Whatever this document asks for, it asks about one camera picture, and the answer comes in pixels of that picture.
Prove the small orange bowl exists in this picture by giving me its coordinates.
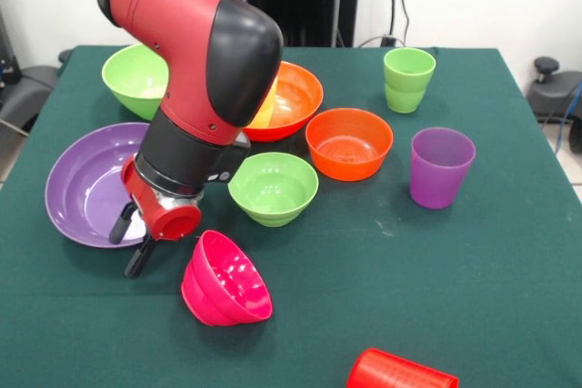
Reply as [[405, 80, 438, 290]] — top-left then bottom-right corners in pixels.
[[305, 107, 395, 183]]

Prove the yellow cup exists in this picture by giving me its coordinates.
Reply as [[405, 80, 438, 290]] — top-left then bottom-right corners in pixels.
[[248, 78, 279, 130]]

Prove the large green bowl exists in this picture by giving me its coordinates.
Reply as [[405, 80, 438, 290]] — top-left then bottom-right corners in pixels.
[[101, 44, 170, 122]]

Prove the large purple bowl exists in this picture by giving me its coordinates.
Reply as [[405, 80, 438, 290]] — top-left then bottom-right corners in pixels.
[[44, 122, 151, 250]]

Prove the large orange-red bowl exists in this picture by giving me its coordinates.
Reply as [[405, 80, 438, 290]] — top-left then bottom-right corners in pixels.
[[243, 61, 326, 143]]

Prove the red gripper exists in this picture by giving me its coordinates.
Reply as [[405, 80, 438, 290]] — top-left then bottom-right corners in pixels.
[[108, 158, 204, 280]]

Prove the red cup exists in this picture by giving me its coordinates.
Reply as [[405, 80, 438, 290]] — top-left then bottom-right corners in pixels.
[[346, 347, 459, 388]]

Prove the pink bowl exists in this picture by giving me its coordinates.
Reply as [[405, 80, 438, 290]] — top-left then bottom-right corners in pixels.
[[180, 229, 275, 327]]

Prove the small green bowl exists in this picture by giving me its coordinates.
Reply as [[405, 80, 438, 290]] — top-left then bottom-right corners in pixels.
[[226, 151, 320, 228]]

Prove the dark green tablecloth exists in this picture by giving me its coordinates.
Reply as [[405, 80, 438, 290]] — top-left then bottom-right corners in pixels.
[[0, 45, 582, 388]]

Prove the blue cable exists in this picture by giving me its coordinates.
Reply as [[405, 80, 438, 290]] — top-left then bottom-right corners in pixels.
[[555, 82, 582, 153]]

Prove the green cup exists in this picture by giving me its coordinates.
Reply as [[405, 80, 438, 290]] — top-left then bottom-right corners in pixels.
[[383, 47, 437, 114]]

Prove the purple cup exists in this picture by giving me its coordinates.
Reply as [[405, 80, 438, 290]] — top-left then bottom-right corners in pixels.
[[409, 126, 477, 211]]

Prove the black pedestal leg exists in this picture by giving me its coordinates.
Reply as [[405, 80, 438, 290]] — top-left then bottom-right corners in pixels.
[[526, 56, 582, 124], [0, 48, 74, 134]]

